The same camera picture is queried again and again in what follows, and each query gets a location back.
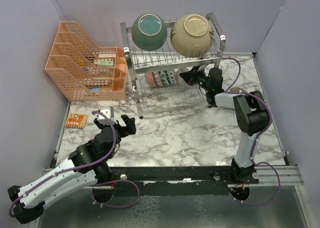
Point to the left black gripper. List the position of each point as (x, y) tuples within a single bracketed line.
[(129, 128)]

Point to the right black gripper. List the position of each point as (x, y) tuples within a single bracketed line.
[(190, 77)]

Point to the steel two-tier dish rack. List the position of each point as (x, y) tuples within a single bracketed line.
[(150, 100)]

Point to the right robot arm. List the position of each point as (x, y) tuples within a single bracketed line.
[(252, 115)]

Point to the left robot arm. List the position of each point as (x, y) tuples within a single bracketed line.
[(86, 166)]

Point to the blue dotted small bowl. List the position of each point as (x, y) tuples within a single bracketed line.
[(170, 74)]

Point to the green patterned small bowl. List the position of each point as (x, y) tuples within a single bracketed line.
[(163, 78)]

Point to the dark red patterned bowl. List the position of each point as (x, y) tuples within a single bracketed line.
[(157, 79)]

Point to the orange snack packet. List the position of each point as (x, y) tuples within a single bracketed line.
[(76, 120)]

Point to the pink patterned small bowl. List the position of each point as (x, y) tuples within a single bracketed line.
[(150, 79)]

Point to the large cream ceramic bowl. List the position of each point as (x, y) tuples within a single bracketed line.
[(192, 36)]

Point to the orange plastic file organizer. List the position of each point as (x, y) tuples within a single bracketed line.
[(71, 66)]

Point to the large teal ceramic bowl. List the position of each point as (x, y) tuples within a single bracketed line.
[(149, 32)]

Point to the green white box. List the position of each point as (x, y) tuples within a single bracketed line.
[(104, 63)]

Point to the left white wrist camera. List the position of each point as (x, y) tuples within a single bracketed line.
[(106, 111)]

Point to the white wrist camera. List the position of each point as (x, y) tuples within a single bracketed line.
[(201, 68), (106, 111)]

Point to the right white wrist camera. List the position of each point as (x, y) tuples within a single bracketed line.
[(201, 68)]

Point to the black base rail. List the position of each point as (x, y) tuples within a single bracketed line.
[(185, 180)]

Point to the aluminium frame rail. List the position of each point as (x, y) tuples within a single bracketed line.
[(288, 175)]

